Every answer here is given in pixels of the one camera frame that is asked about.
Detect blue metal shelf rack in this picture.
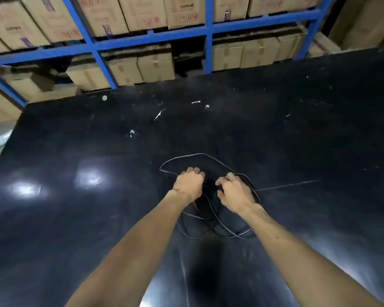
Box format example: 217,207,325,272
0,0,335,107

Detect person's left forearm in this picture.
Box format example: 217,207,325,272
65,189,193,307

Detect rows of brown cardboard boxes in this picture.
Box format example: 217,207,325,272
0,0,324,103

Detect person's right hand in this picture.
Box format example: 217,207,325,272
215,172,260,217

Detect person's left hand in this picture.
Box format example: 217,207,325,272
172,167,207,205

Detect tall cardboard carton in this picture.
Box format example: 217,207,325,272
0,83,23,124

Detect small flat cardboard box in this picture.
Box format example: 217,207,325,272
307,31,341,58

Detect thin black cable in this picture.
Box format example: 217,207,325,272
159,153,262,240

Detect person's right forearm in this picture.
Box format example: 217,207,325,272
241,203,384,307

